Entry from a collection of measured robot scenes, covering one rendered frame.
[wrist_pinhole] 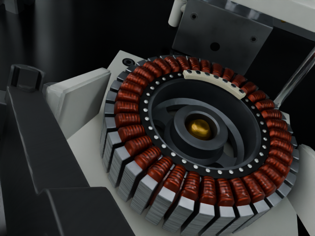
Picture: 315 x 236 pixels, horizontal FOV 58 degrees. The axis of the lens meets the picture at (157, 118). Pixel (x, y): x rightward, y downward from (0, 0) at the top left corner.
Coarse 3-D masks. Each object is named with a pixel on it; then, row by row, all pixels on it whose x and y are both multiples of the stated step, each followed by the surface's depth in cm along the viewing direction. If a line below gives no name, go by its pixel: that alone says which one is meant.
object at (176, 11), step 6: (174, 0) 25; (180, 0) 25; (186, 0) 25; (174, 6) 26; (180, 6) 25; (174, 12) 26; (180, 12) 26; (174, 18) 26; (180, 18) 26; (174, 24) 27
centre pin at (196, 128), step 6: (192, 120) 17; (198, 120) 17; (186, 126) 17; (192, 126) 16; (198, 126) 16; (204, 126) 16; (192, 132) 16; (198, 132) 16; (204, 132) 16; (210, 132) 17; (198, 138) 16; (204, 138) 16; (210, 138) 17
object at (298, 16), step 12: (240, 0) 13; (252, 0) 13; (264, 0) 13; (276, 0) 13; (288, 0) 13; (300, 0) 13; (312, 0) 13; (264, 12) 13; (276, 12) 13; (288, 12) 13; (300, 12) 13; (312, 12) 13; (300, 24) 13; (312, 24) 13
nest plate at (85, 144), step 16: (112, 64) 22; (128, 64) 22; (112, 80) 21; (96, 128) 18; (160, 128) 19; (80, 144) 17; (96, 144) 17; (80, 160) 16; (96, 160) 16; (96, 176) 16; (112, 192) 15; (128, 208) 15; (272, 208) 17; (288, 208) 17; (144, 224) 15; (160, 224) 15; (256, 224) 16; (272, 224) 16; (288, 224) 17
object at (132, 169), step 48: (144, 96) 16; (192, 96) 19; (240, 96) 17; (144, 144) 13; (192, 144) 15; (240, 144) 18; (288, 144) 16; (144, 192) 13; (192, 192) 12; (240, 192) 13; (288, 192) 14
